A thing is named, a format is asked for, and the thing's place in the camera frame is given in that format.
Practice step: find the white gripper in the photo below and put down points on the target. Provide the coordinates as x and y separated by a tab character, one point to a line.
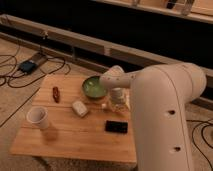
116	95

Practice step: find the black rectangular object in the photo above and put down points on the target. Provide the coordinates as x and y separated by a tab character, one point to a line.
116	126

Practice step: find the green bowl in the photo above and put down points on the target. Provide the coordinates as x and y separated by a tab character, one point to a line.
92	88

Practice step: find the wooden table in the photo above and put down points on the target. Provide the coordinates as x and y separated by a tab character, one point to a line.
69	135

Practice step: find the white cup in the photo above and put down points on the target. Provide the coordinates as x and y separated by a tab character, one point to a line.
38	116

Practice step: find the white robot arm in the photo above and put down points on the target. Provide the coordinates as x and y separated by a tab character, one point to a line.
158	95

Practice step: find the red brown small object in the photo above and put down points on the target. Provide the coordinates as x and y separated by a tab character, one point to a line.
56	94

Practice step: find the blue power adapter box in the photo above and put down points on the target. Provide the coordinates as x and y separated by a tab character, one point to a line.
27	67

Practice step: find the white rectangular block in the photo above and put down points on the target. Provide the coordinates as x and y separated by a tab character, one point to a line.
80	108

